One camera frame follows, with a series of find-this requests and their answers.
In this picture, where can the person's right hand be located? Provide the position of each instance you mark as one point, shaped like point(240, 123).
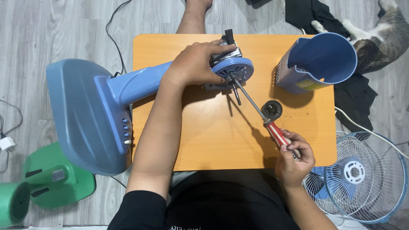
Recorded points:
point(295, 166)

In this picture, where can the blue motor rear cover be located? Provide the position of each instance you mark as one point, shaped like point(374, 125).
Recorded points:
point(322, 60)

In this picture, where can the blue fan stand with motor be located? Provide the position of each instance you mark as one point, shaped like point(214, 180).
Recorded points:
point(86, 111)

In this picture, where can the green plastic stool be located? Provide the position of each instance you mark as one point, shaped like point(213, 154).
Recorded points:
point(60, 179)

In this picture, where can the person's bare leg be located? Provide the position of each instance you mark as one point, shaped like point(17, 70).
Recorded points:
point(193, 17)

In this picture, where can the black cloth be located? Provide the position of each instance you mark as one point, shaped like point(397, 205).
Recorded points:
point(354, 95)

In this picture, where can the black round fan nut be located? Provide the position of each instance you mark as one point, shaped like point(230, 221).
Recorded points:
point(271, 110)

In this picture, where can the person's left hand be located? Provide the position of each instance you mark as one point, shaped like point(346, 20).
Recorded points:
point(191, 65)

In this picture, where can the white power plug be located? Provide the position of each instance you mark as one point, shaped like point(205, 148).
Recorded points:
point(7, 143)

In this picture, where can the grey white cat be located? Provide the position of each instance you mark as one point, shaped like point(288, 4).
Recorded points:
point(383, 35)

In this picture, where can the person's black shirt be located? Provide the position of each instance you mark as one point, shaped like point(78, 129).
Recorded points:
point(198, 207)

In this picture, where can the blue fan blade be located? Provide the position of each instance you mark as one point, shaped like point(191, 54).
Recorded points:
point(319, 191)

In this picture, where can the black object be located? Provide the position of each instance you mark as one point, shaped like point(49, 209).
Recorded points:
point(257, 2)

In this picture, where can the orange low table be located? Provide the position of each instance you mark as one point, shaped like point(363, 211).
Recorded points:
point(211, 137)

